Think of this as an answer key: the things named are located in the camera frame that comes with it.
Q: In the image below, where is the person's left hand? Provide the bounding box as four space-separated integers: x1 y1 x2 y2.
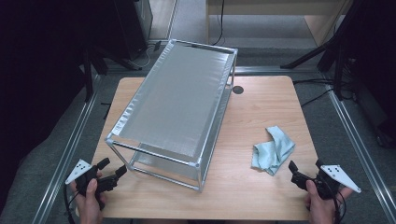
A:
69 178 107 224

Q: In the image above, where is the light wooden desk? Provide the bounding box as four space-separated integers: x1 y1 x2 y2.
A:
205 0 354 48

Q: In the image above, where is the black floor cable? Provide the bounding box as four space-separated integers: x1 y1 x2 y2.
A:
300 88 335 107

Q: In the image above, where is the dark curtain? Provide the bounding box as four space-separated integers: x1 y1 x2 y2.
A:
342 0 396 147
0 0 120 200

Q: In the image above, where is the person's right hand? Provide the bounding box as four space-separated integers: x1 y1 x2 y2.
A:
304 179 355 224

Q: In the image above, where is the silver two-tier shelf rack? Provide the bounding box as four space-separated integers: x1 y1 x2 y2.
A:
105 38 239 193

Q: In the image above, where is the white floor cable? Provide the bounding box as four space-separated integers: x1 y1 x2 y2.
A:
130 43 163 69

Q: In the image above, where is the light blue cloth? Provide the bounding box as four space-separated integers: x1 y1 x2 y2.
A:
251 125 296 176

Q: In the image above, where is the black metal stand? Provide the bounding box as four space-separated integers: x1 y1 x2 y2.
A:
81 46 144 102

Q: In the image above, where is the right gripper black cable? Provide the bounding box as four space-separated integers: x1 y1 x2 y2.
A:
330 186 347 224

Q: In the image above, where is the hanging black cable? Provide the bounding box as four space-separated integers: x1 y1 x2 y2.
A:
210 0 226 47

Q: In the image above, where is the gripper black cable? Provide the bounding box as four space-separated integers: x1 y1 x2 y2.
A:
330 186 347 224
63 183 78 224

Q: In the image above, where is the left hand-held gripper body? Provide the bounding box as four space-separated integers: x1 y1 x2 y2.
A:
64 159 108 210

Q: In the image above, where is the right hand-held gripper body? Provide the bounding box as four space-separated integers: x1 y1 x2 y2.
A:
314 164 362 201

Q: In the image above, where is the black tripod stand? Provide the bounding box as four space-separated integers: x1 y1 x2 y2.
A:
279 0 363 101

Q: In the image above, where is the aluminium floor rail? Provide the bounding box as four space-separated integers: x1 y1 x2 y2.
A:
31 74 102 224
323 83 396 224

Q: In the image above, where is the black computer tower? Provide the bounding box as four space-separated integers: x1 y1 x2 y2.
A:
113 0 154 61

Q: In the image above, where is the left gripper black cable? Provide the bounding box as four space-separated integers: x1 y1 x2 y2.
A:
63 183 78 224

